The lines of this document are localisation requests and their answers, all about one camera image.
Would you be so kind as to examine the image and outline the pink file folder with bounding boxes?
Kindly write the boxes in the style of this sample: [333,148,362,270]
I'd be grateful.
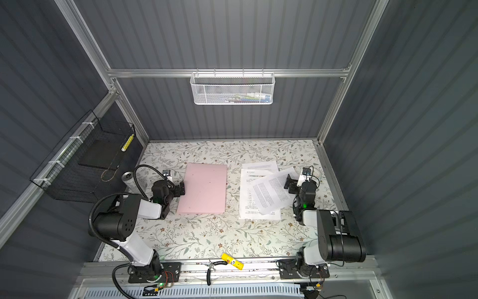
[177,163,227,214]

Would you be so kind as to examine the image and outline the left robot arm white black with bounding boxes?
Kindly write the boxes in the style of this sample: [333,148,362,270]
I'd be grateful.
[88,180,185,284]

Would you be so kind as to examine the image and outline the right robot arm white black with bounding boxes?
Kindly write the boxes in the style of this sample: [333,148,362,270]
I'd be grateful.
[276,175,367,279]

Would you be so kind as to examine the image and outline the silver metal can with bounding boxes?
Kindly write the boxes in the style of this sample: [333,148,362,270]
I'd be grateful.
[121,171,136,191]

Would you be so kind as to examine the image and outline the yellow tube in basket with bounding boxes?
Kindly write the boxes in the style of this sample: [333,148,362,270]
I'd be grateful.
[121,133,134,152]

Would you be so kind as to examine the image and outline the black notebook in basket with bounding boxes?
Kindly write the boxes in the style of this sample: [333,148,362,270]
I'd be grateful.
[78,140,126,170]

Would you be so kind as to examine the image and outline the yellow marker pen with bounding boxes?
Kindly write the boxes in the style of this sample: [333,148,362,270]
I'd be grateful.
[221,253,244,270]

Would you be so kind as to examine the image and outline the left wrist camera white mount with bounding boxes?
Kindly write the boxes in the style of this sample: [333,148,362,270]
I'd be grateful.
[163,169,173,183]

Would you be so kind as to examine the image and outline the left black corrugated cable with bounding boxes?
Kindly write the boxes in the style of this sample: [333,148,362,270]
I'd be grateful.
[88,164,169,240]

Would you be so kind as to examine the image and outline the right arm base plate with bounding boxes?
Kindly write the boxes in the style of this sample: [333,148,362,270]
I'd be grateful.
[275,259,330,280]

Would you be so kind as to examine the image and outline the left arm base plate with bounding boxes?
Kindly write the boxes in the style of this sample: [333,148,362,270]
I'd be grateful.
[128,262,182,284]

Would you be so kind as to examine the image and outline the black wire basket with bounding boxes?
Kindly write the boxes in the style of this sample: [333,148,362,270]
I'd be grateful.
[30,111,136,203]

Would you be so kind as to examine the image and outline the aluminium front rail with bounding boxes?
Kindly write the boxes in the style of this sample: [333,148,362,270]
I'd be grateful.
[73,255,383,287]

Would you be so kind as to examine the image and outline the white wire mesh basket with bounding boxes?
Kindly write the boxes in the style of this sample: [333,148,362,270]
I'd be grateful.
[190,73,276,105]

